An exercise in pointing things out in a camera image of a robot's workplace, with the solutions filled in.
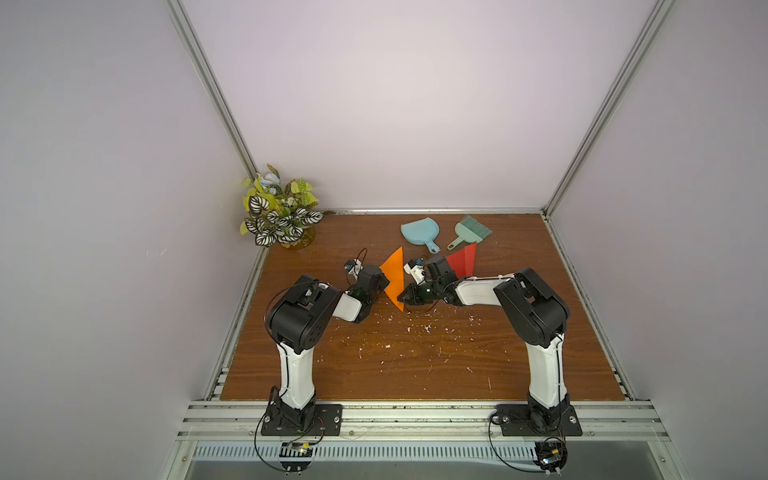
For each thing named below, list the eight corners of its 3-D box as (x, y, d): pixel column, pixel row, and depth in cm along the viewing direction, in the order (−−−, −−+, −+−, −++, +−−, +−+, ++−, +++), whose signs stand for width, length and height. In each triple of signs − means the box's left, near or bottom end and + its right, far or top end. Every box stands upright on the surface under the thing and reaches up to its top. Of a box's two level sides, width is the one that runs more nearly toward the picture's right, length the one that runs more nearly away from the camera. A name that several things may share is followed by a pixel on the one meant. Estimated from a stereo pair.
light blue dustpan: (415, 259, 108) (416, 254, 105) (400, 229, 117) (400, 224, 115) (449, 249, 111) (450, 243, 108) (431, 221, 120) (432, 215, 118)
